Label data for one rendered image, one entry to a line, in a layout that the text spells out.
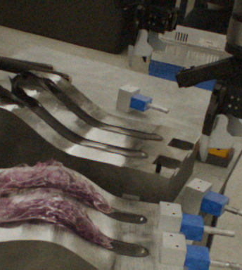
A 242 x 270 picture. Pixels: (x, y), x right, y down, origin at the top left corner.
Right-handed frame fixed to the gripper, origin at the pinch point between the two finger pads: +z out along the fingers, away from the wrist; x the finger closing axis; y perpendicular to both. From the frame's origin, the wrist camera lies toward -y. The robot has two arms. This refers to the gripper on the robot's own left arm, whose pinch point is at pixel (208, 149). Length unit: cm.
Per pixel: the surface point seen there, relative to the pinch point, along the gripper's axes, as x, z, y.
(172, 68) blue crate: 294, 77, -118
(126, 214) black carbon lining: -21.3, 7.5, -5.2
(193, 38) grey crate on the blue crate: 332, 66, -123
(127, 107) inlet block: 39, 12, -34
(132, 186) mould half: -10.8, 7.4, -9.2
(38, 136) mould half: -13.7, 3.0, -28.2
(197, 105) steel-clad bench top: 60, 13, -23
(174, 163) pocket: -0.5, 4.8, -5.8
